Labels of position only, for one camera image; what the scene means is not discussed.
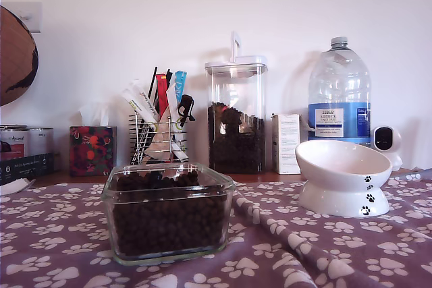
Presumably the square glass food container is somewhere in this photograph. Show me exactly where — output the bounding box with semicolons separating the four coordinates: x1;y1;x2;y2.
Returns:
101;162;236;266

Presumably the brown cat food kibble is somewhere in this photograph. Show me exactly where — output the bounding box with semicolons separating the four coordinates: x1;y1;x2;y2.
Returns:
111;169;229;257
207;100;266;174

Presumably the white paw print cat bowl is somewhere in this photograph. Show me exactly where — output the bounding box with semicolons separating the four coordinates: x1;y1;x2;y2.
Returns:
295;139;394;217

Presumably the black clip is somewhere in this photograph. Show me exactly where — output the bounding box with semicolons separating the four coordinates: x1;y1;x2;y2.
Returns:
177;94;196;127

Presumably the tall clear white-lidded storage jar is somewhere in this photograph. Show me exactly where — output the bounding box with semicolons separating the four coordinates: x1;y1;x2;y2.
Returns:
204;30;269;175

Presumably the narrow white sachet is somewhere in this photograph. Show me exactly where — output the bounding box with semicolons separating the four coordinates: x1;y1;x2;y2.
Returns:
165;81;180;125

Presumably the blue sachet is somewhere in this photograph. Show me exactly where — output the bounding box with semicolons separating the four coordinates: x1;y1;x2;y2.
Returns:
173;70;188;100

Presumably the red sachet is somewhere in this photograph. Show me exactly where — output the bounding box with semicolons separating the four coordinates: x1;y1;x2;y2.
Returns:
155;69;173;121

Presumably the small white carton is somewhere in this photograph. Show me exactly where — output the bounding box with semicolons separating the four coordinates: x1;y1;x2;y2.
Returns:
271;113;302;175

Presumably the white sachet green print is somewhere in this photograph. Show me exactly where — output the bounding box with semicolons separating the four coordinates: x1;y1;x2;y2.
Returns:
121;87;160;131

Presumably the thin black stick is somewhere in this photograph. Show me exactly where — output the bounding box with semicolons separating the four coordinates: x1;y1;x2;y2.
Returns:
146;65;159;100

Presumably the white tissue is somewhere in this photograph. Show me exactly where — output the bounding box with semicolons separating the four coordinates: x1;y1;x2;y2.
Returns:
77;100;111;127

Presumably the floral tissue box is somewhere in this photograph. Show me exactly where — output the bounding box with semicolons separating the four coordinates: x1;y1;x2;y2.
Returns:
69;125;118;177

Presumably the large clear water bottle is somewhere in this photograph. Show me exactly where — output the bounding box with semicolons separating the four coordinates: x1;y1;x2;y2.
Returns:
307;36;373;146

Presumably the purple paw print cloth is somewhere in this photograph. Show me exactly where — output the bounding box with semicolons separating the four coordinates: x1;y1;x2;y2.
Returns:
0;170;432;288

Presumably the plain silver tin can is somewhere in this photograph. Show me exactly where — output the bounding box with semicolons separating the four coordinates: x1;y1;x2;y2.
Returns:
28;127;55;156

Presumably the dark green box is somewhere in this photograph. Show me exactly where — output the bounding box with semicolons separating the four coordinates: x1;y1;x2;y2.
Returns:
0;152;55;186

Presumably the silver tin can red label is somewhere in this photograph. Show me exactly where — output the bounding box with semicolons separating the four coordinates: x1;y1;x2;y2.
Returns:
0;124;31;161

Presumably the brown round globe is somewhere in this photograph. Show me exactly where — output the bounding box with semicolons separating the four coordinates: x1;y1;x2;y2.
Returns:
0;5;40;107

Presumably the chrome wire basket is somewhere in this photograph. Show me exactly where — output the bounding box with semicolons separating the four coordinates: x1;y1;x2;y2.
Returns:
128;112;188;165

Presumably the small white round camera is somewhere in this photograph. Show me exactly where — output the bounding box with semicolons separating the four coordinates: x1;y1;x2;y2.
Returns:
370;125;404;171

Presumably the white wall switch plate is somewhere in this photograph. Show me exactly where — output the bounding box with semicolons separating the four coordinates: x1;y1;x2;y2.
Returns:
18;1;43;34

